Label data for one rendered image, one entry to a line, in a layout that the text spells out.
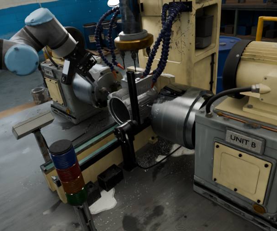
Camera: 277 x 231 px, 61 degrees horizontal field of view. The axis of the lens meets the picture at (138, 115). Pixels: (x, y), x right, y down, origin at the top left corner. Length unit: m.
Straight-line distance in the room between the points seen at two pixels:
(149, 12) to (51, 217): 1.02
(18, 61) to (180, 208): 0.74
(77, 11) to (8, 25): 1.71
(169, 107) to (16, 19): 5.83
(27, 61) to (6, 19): 5.71
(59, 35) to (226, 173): 0.74
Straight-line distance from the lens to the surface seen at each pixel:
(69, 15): 6.84
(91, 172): 1.06
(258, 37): 3.17
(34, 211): 1.10
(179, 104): 0.89
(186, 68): 1.20
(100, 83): 1.29
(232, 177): 0.84
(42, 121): 1.13
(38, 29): 0.91
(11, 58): 0.77
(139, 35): 1.06
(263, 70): 0.73
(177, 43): 1.21
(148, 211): 0.96
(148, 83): 1.16
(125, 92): 1.11
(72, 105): 1.50
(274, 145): 0.72
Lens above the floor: 1.56
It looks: 30 degrees down
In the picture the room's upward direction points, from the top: 7 degrees counter-clockwise
